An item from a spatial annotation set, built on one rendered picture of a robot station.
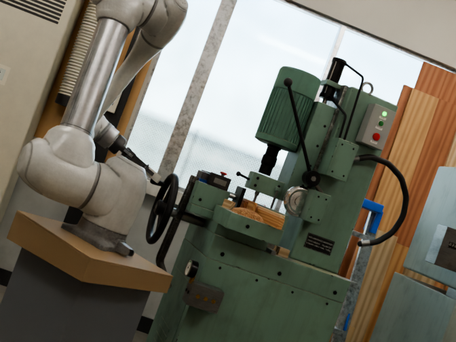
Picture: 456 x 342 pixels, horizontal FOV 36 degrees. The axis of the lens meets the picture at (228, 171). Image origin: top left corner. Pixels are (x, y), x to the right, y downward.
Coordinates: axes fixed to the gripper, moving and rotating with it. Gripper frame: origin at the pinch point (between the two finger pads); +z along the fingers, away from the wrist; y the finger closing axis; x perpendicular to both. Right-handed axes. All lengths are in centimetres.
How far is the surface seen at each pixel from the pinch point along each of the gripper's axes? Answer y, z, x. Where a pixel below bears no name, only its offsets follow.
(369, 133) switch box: -22, 51, -66
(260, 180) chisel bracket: -8.6, 32.8, -25.6
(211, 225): -17.6, 26.5, 1.0
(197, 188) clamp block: -13.1, 14.1, -6.5
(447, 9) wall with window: 117, 92, -199
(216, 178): -13.2, 17.6, -14.1
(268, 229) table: -36, 39, -10
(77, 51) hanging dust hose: 125, -56, -29
